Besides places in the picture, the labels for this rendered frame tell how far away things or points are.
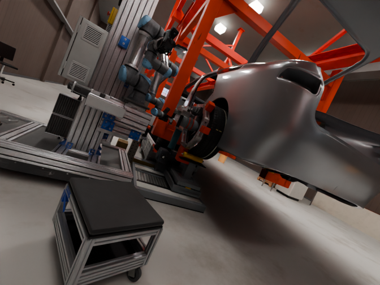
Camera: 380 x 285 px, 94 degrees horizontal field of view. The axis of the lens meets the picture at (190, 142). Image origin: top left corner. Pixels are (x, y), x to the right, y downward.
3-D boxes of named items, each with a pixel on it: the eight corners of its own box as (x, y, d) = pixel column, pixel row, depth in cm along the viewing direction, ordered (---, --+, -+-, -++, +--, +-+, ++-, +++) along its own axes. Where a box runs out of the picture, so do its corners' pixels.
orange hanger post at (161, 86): (149, 123, 428) (190, 26, 411) (141, 120, 420) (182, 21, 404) (147, 122, 445) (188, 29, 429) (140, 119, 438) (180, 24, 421)
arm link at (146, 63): (156, 73, 126) (163, 58, 125) (143, 64, 118) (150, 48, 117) (152, 73, 131) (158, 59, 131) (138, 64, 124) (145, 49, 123)
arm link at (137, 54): (136, 88, 145) (163, 24, 141) (119, 79, 135) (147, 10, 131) (131, 87, 153) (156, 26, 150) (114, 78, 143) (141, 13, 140)
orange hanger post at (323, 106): (288, 189, 352) (346, 73, 335) (282, 186, 345) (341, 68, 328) (281, 185, 369) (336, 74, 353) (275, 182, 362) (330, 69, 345)
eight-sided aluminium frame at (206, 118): (194, 154, 189) (216, 106, 185) (189, 151, 186) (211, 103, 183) (181, 142, 239) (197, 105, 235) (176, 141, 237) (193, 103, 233)
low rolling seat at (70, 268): (140, 283, 88) (168, 223, 85) (52, 319, 61) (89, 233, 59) (111, 226, 117) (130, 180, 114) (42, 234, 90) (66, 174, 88)
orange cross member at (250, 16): (324, 100, 337) (334, 80, 334) (215, 16, 240) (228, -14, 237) (318, 101, 348) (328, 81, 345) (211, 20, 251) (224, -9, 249)
